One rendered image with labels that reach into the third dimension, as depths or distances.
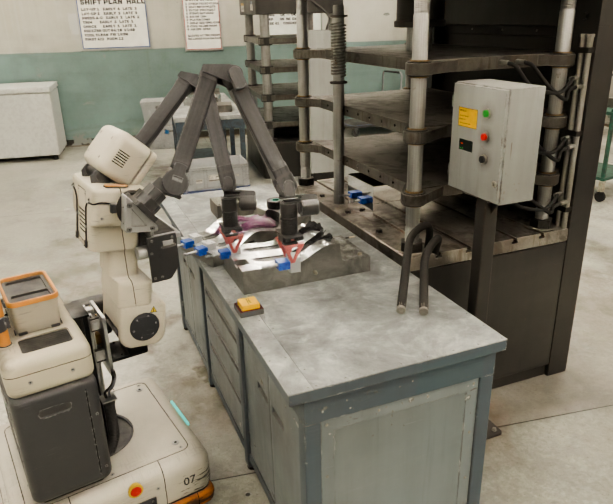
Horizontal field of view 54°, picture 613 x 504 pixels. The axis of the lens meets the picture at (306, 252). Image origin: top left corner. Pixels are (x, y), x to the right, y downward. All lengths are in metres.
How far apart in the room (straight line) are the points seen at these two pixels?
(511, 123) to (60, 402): 1.69
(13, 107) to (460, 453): 7.44
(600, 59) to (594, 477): 1.68
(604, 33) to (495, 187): 0.91
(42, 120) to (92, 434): 6.78
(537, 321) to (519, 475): 0.77
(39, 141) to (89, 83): 1.23
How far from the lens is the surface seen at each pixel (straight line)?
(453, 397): 1.93
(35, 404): 2.00
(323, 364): 1.72
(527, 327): 3.04
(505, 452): 2.76
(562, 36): 2.77
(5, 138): 8.70
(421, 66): 2.33
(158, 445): 2.34
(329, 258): 2.20
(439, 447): 2.02
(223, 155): 2.24
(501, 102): 2.17
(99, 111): 9.35
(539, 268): 2.93
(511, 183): 2.24
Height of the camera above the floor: 1.72
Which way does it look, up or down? 22 degrees down
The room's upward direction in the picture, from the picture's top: 1 degrees counter-clockwise
